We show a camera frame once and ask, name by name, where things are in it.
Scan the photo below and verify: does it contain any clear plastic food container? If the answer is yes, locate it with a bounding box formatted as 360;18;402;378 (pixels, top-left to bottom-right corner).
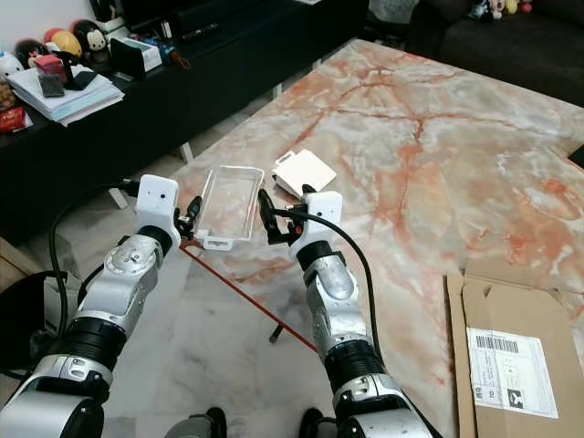
193;165;266;252

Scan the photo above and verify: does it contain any black rubbish bin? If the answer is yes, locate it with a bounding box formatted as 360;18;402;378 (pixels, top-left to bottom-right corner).
0;269;69;380

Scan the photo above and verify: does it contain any white paper stack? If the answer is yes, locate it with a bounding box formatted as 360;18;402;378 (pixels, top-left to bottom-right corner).
26;68;127;126

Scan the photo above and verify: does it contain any white box with black face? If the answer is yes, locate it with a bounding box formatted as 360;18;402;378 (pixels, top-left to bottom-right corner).
109;36;163;76

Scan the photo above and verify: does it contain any black wallet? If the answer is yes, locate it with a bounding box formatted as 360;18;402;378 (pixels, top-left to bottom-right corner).
66;68;99;90

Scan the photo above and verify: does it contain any black robot left foot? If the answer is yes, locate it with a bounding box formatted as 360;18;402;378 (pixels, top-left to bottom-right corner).
187;408;227;438

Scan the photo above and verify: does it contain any black robot foot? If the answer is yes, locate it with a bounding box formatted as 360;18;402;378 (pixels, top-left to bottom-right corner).
299;409;340;438
187;408;227;438

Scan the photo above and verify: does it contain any black mouse plush toy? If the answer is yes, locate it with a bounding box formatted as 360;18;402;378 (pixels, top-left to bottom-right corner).
73;20;110;60

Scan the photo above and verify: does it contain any black robot right foot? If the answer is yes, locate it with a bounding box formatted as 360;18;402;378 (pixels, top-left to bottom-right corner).
299;409;340;438

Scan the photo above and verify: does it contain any red snack packet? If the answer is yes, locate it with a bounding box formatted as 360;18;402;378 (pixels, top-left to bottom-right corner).
0;105;30;133

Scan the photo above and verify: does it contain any small pink box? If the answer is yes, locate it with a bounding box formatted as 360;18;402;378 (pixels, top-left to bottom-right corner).
35;53;69;78

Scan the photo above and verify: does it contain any yellow round toy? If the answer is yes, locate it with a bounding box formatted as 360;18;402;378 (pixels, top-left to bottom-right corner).
46;29;83;57

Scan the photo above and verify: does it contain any flattened brown cardboard box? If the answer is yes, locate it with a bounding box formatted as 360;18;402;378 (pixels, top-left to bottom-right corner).
445;267;584;438

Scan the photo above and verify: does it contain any dark grey sofa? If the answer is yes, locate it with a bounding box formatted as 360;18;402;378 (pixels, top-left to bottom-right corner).
406;0;584;83

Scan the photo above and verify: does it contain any small plush toys group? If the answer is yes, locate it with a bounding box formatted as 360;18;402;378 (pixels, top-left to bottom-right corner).
470;0;535;21

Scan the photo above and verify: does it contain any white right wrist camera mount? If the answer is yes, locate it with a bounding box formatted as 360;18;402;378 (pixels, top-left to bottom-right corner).
299;191;344;245

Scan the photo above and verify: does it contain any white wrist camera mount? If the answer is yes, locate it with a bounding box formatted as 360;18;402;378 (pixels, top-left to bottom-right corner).
135;173;180;240
299;191;344;245

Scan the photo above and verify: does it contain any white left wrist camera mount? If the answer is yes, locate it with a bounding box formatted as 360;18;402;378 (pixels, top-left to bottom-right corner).
135;173;180;240

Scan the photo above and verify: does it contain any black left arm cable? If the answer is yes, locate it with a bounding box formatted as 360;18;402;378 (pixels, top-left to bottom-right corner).
47;180;143;316

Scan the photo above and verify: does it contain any black metal table leg frame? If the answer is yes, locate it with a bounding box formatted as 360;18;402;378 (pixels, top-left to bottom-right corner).
269;321;291;345

